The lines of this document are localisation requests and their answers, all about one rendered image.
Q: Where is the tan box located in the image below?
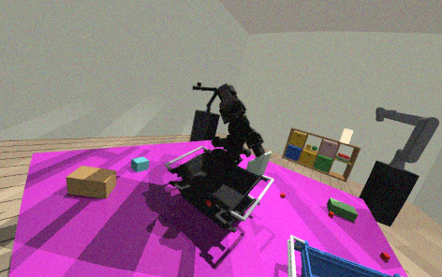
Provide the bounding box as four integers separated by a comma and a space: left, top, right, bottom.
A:
66, 166, 117, 199

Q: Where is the light green rectangular block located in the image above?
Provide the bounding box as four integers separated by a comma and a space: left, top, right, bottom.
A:
327, 197, 358, 222

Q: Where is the small teal block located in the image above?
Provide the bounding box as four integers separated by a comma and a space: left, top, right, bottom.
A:
131, 156, 150, 172

